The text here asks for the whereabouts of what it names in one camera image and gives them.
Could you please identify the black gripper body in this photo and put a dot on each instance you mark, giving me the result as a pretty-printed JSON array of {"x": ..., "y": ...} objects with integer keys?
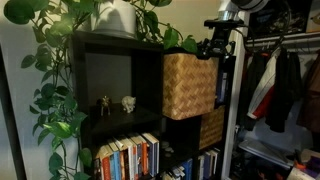
[{"x": 221, "y": 38}]

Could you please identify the woven brown basket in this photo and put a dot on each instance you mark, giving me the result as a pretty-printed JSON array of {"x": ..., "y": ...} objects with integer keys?
[
  {"x": 190, "y": 88},
  {"x": 212, "y": 128}
]

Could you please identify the tall blue hardcover book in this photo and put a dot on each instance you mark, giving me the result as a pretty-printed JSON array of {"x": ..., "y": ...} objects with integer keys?
[{"x": 220, "y": 85}]

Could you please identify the white hardcover book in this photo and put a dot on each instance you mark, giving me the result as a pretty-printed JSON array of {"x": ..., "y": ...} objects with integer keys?
[{"x": 225, "y": 86}]

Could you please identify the dark hanging coat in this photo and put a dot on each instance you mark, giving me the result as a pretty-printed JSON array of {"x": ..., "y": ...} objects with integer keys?
[{"x": 248, "y": 83}]

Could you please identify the white and red jacket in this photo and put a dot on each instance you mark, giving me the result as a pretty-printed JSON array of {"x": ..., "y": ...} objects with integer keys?
[{"x": 263, "y": 90}]

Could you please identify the dark storage box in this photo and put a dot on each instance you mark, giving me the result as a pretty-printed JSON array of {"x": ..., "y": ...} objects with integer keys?
[{"x": 283, "y": 21}]

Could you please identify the black cube shelf unit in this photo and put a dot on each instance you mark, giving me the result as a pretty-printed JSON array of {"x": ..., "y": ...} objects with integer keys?
[{"x": 146, "y": 80}]

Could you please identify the white closet shelf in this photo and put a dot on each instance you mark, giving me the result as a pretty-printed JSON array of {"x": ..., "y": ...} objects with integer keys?
[{"x": 293, "y": 34}]

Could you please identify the black hanging jacket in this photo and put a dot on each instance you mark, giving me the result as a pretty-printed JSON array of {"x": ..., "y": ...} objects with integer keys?
[{"x": 283, "y": 93}]

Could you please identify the closet hanging rod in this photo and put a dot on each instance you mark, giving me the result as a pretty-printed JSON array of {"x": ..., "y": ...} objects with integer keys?
[{"x": 306, "y": 42}]

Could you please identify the white elephant figurine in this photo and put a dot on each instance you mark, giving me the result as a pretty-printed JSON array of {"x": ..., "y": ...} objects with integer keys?
[{"x": 128, "y": 104}]

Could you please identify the beige box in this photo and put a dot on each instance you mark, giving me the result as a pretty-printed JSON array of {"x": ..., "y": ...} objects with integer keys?
[{"x": 314, "y": 16}]

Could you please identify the white plant pot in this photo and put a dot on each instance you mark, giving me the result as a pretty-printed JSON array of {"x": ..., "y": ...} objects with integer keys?
[{"x": 113, "y": 20}]

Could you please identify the white pebble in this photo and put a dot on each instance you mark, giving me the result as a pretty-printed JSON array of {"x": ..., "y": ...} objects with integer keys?
[
  {"x": 169, "y": 150},
  {"x": 167, "y": 154},
  {"x": 165, "y": 144}
]

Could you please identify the brown hanging jacket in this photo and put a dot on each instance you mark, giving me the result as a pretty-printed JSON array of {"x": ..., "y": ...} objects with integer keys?
[{"x": 313, "y": 96}]

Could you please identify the white flat board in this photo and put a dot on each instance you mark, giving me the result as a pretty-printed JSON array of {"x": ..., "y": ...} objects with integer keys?
[{"x": 263, "y": 150}]

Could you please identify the thin white book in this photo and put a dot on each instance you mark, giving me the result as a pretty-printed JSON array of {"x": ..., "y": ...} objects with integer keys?
[
  {"x": 201, "y": 166},
  {"x": 214, "y": 161}
]

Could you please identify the small gold figurine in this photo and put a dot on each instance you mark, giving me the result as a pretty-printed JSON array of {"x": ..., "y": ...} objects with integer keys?
[{"x": 105, "y": 104}]

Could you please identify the dark blue book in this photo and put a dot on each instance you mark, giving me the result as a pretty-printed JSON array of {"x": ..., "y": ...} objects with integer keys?
[{"x": 207, "y": 165}]

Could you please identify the books on lower left shelf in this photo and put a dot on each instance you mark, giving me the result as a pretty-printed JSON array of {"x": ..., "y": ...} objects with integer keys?
[{"x": 153, "y": 156}]

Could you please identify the bright blue book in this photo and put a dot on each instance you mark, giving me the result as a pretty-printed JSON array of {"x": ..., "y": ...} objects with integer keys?
[{"x": 188, "y": 170}]

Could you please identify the orange spine book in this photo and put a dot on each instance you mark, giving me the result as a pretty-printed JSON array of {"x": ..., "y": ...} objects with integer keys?
[{"x": 144, "y": 160}]

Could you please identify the row of books left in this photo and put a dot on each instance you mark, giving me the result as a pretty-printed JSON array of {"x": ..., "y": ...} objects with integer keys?
[{"x": 130, "y": 160}]

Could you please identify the orange tool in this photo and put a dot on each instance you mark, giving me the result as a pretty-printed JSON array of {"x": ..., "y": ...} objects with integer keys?
[{"x": 299, "y": 165}]

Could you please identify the blue spine paperback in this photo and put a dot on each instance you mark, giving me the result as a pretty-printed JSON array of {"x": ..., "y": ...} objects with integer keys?
[{"x": 116, "y": 166}]

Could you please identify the red spine book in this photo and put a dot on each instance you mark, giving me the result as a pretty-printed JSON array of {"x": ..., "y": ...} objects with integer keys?
[{"x": 106, "y": 168}]

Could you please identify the green pothos plant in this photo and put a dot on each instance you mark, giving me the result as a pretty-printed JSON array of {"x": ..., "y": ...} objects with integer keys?
[{"x": 60, "y": 130}]

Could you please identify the black slanted pole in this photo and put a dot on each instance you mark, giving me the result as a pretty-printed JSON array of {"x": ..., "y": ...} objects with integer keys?
[{"x": 11, "y": 133}]

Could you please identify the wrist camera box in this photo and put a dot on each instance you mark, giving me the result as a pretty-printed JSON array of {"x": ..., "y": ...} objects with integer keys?
[{"x": 223, "y": 23}]

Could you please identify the white door frame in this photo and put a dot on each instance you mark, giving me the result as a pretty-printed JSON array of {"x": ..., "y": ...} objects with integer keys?
[{"x": 231, "y": 133}]

